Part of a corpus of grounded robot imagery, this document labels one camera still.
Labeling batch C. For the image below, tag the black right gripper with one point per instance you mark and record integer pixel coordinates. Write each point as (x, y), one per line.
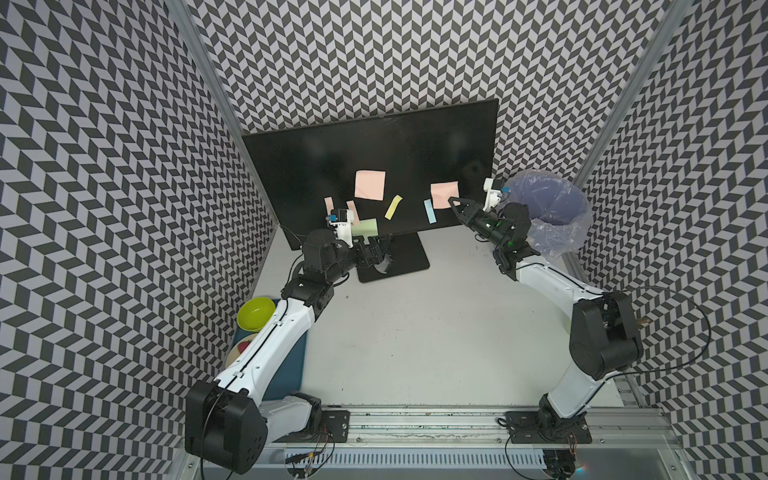
(469, 212)

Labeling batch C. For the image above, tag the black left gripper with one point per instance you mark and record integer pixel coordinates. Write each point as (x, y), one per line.
(375, 254)

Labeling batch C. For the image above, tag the green sticky note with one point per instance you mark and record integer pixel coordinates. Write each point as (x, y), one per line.
(365, 228)

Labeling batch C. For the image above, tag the blue sticky strip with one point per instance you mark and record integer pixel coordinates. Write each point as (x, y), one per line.
(430, 211)

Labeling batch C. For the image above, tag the pink sticky strip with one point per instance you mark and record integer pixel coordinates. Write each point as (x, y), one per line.
(329, 205)
(355, 215)

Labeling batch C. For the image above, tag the yellow sticky strip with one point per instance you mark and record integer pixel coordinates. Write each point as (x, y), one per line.
(391, 210)

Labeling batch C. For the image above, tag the large pink sticky note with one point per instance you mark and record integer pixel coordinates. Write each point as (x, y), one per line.
(370, 185)

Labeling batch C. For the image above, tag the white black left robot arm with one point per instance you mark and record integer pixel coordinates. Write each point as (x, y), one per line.
(228, 422)

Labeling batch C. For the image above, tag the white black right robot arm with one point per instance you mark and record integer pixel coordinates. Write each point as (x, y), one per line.
(604, 339)

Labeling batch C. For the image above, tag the black computer monitor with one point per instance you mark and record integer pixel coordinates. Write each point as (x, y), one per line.
(299, 167)

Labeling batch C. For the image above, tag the blue bin with plastic liner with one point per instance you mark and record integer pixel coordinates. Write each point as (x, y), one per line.
(560, 213)

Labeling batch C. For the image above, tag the lime green bowl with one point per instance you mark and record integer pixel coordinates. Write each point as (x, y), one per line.
(254, 314)

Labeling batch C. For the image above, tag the cream plate with red centre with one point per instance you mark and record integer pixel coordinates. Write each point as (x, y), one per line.
(240, 346)

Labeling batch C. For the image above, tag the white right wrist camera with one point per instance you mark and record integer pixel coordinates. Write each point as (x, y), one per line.
(495, 192)

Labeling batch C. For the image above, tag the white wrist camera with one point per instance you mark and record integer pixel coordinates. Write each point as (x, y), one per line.
(341, 221)
(495, 192)

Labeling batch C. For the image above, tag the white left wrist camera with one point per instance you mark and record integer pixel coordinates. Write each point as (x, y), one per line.
(341, 221)

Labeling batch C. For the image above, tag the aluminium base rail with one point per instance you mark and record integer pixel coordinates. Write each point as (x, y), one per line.
(481, 442)

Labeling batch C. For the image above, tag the aluminium corner post right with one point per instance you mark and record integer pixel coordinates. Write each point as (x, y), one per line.
(661, 38)

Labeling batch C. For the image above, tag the aluminium corner post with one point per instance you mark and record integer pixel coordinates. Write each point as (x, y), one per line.
(661, 38)
(180, 14)

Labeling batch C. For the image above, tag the aluminium corner post left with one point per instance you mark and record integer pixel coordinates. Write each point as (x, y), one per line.
(180, 14)

